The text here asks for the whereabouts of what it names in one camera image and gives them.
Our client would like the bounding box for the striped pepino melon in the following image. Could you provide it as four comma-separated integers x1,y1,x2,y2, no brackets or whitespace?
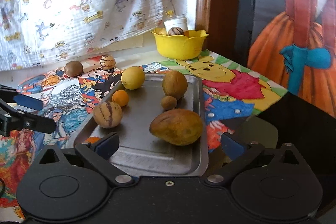
93,102,122,128

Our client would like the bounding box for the brown oval sapote fruit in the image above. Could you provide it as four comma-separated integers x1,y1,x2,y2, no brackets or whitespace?
149,109,203,146

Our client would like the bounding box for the small brown round fruit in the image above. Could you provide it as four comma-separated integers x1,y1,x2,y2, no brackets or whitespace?
161,96,178,111

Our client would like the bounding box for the small orange mandarin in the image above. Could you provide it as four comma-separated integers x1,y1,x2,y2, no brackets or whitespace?
85,136,101,144

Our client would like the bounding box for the cartoon printed tablecloth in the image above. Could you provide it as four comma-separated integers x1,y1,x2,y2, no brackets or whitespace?
1,51,286,222

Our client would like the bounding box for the brown kiwi fruit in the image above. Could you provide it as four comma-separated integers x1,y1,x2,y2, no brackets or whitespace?
64,61,83,77

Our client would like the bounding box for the metal tray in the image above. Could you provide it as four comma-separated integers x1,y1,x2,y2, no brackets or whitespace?
66,73,209,177

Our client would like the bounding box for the yellow lemon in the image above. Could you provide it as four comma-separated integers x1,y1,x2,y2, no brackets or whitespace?
121,66,145,90

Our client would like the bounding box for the striped round melon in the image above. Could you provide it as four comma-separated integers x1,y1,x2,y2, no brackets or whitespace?
99,55,116,70

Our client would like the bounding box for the white cartoon printed curtain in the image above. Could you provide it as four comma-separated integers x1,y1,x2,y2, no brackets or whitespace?
1,0,163,71

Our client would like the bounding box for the yellow plastic bowl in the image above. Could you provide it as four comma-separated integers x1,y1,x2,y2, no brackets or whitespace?
151,28,209,60

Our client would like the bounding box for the yellow fruit in bowl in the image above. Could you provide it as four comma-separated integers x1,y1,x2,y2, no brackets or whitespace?
158,28,168,35

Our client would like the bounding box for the striped fruit in bowl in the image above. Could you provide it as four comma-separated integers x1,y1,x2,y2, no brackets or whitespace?
168,27,185,36

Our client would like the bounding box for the white cup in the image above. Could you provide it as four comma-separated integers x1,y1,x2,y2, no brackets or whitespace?
163,15,188,32

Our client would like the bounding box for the painted woman picture panel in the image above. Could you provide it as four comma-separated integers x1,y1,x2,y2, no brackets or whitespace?
247,0,335,115

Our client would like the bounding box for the wooden frame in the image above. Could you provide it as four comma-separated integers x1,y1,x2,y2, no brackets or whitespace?
195,0,241,62

